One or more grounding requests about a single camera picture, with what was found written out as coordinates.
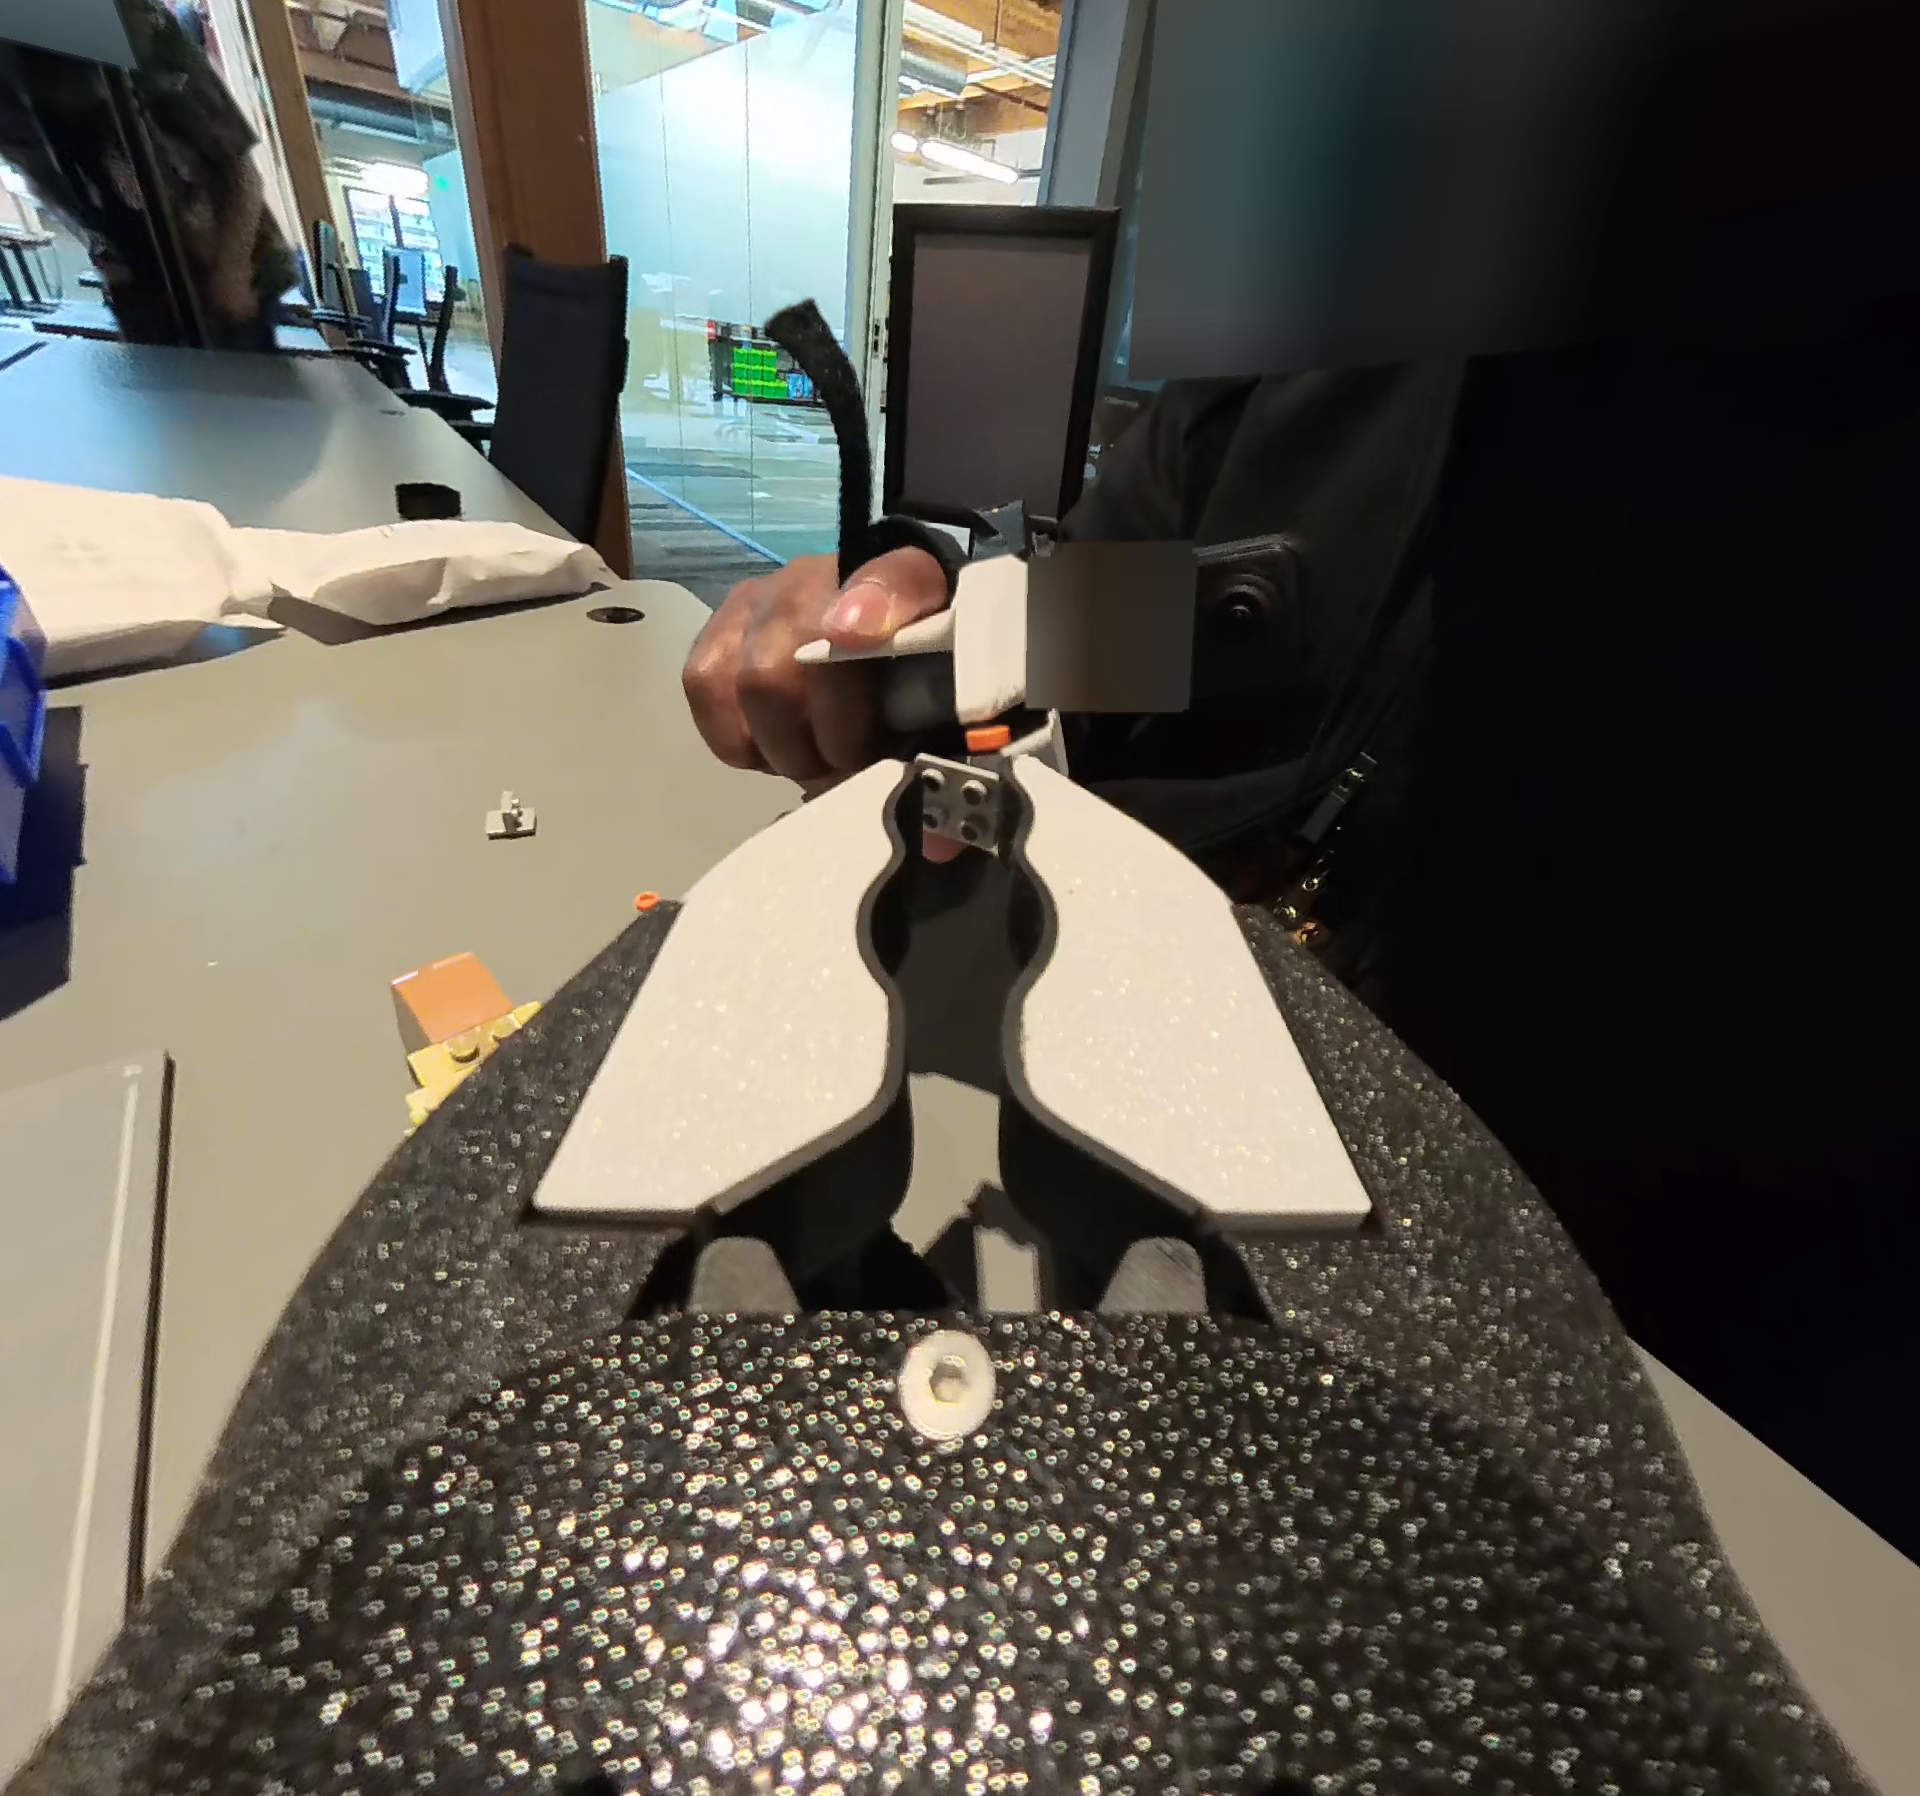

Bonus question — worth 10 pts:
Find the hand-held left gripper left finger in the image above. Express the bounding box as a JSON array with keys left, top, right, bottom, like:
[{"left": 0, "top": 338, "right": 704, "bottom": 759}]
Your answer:
[{"left": 530, "top": 759, "right": 916, "bottom": 1224}]

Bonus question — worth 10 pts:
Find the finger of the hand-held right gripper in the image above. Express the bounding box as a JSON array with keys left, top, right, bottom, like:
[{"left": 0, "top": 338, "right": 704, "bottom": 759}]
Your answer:
[{"left": 953, "top": 555, "right": 1076, "bottom": 780}]

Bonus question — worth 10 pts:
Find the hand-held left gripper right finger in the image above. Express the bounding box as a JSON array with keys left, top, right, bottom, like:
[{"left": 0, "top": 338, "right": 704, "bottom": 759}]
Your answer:
[{"left": 998, "top": 759, "right": 1376, "bottom": 1232}]

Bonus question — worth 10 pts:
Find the small dark grey brick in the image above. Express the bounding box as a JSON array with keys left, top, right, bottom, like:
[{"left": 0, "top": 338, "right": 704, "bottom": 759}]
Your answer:
[{"left": 919, "top": 759, "right": 1003, "bottom": 863}]

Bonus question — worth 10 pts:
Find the orange tan brick model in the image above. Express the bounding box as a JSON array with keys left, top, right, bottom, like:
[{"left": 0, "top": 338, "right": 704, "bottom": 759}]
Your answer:
[{"left": 389, "top": 950, "right": 547, "bottom": 1129}]

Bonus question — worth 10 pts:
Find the person's right hand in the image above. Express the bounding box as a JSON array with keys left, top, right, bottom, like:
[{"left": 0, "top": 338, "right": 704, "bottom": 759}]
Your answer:
[{"left": 682, "top": 544, "right": 962, "bottom": 786}]

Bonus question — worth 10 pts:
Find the black framed screen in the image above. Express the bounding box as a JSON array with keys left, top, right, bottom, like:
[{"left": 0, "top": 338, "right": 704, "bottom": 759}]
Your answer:
[{"left": 886, "top": 208, "right": 1119, "bottom": 523}]

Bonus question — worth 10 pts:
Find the person's dark jacket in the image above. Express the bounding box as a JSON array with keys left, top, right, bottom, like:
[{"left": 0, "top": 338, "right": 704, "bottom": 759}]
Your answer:
[{"left": 1050, "top": 365, "right": 1920, "bottom": 1654}]

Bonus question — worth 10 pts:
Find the black office chair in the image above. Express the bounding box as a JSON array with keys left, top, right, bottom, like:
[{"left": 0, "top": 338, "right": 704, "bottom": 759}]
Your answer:
[{"left": 491, "top": 243, "right": 633, "bottom": 550}]

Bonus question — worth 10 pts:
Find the wooden pillar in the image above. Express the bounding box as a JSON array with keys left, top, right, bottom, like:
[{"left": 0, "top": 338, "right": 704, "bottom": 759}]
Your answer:
[{"left": 421, "top": 0, "right": 639, "bottom": 582}]

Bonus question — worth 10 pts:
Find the grey instruction booklet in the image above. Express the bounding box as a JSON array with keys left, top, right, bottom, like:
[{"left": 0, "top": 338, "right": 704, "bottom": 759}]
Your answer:
[{"left": 0, "top": 1053, "right": 173, "bottom": 1745}]

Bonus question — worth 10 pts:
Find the blue plastic bin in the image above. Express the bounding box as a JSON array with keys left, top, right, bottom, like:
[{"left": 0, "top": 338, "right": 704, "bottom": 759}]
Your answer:
[{"left": 0, "top": 566, "right": 85, "bottom": 913}]

